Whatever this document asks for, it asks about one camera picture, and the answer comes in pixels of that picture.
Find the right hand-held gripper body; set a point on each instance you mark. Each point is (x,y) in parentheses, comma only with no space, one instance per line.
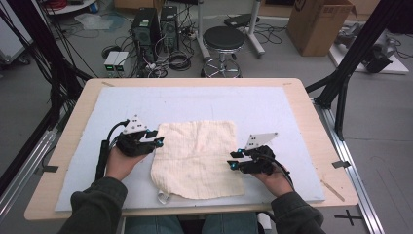
(259,164)

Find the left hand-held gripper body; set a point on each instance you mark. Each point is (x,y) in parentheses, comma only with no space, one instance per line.
(134,144)

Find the cream printed cloth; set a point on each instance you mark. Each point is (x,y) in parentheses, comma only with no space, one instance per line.
(198,159)

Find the person's right hand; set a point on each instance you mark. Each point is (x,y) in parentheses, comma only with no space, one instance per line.
(276,183)

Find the person's left hand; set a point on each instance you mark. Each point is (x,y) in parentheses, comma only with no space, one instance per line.
(118,165)

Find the white foam mat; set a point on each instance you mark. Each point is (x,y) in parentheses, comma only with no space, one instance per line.
(259,107)

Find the person's right leg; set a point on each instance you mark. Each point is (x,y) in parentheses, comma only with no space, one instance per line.
(229,224)

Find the person's leg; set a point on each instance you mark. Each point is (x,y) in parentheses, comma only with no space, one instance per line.
(229,224)
(152,226)

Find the white power supply box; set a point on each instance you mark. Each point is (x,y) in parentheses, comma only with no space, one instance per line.
(110,61)
(121,61)

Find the black tape piece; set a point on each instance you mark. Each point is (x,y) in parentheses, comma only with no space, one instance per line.
(50,169)
(341,164)

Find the person's left leg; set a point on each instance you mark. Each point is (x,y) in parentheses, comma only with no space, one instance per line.
(152,226)

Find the large black computer tower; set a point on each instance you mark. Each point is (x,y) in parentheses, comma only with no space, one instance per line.
(145,32)

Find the black tape cross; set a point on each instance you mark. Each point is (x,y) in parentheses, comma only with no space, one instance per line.
(349,217)

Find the slim black computer tower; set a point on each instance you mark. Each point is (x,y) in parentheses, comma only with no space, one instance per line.
(169,27)

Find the black round stool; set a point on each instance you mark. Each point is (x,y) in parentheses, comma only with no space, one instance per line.
(224,37)

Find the white stand legs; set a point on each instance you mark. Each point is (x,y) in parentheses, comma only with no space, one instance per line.
(253,35)

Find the clear plastic bag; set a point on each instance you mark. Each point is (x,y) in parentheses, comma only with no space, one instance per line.
(94,21)

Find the black flat device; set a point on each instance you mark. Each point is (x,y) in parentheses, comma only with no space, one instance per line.
(240,20)

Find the cardboard box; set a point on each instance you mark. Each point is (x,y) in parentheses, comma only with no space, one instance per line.
(319,27)

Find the white round table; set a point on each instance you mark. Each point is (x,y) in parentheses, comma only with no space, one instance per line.
(71,7)

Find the grey cabinet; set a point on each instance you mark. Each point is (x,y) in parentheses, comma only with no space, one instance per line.
(13,42)

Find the white board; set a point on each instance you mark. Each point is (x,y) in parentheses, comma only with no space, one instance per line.
(397,66)

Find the aluminium rail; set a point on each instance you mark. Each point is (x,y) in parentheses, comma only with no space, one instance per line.
(29,169)
(354,175)

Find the black metal frame strut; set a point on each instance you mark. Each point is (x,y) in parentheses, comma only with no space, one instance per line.
(48,58)
(354,55)

